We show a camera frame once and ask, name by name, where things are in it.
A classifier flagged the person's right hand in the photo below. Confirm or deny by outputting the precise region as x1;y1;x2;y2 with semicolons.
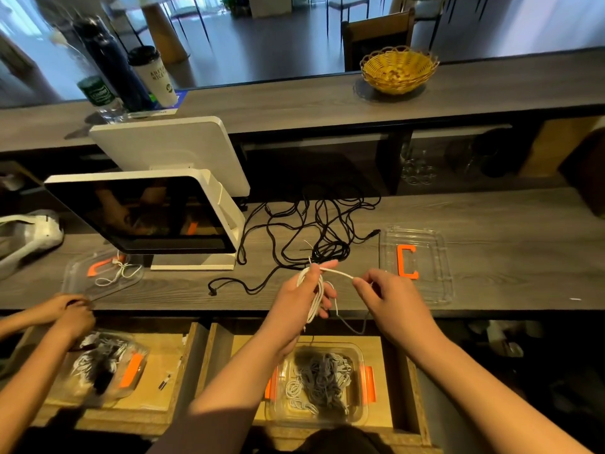
352;269;446;356

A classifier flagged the person's left hand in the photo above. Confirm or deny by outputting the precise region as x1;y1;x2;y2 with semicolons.
260;260;338;354

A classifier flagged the clear container drawer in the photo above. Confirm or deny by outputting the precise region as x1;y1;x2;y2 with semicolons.
265;343;377;426
52;330;149;405

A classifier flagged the pile of cables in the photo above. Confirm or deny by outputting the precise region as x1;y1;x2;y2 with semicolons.
95;260;143;286

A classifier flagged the another person's forearm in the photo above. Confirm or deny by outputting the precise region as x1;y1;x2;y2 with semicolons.
0;330;81;454
0;311;43;339

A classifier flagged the person's right forearm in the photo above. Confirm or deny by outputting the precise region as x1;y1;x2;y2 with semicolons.
416;330;587;454

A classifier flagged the person's left forearm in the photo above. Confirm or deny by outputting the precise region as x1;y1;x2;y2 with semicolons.
151;335;308;454

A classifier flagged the wooden drawer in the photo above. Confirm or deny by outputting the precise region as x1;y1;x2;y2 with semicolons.
193;321;444;454
14;317;209;436

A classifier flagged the pile of white containers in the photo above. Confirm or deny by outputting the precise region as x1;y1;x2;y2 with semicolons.
468;321;550;360

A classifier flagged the white touchscreen monitor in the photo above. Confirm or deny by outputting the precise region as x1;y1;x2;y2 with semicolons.
44;170;245;271

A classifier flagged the white customer display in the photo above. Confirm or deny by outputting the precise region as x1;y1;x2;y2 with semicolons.
89;116;251;197

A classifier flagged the grey wooden bar counter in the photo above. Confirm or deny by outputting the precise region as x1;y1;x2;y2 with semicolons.
0;47;605;152

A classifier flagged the flat cardboard sheet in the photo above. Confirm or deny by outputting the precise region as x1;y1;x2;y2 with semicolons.
520;116;601;178

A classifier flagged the yellow woven basket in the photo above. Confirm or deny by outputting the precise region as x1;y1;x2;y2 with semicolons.
359;46;441;96

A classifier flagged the blue white notebook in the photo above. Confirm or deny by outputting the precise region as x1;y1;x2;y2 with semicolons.
132;90;188;117

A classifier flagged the white headset device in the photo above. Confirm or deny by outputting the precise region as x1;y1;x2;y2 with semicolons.
0;211;66;278

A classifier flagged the white paper coffee cup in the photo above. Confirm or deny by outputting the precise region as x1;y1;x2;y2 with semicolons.
127;46;179;110

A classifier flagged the brown wooden chair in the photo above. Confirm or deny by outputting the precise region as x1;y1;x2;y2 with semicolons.
342;9;417;72

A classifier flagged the clear plastic water bottle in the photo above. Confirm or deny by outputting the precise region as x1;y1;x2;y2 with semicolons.
57;33;126;122

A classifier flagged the black metal chair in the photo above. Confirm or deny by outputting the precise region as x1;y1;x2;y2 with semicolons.
406;0;447;48
326;0;372;29

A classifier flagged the black thermos bottle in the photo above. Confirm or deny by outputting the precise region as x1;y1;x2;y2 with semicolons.
74;18;157;112

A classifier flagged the round wooden table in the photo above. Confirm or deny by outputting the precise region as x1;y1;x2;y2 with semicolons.
113;0;190;64

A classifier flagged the clear lid orange handle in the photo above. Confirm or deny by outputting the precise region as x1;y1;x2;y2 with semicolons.
380;226;455;306
61;248;145;301

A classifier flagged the black cable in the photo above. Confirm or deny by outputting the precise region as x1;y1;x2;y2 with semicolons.
208;269;277;297

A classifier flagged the bundle of black cables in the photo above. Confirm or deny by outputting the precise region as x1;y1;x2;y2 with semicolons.
236;196;382;271

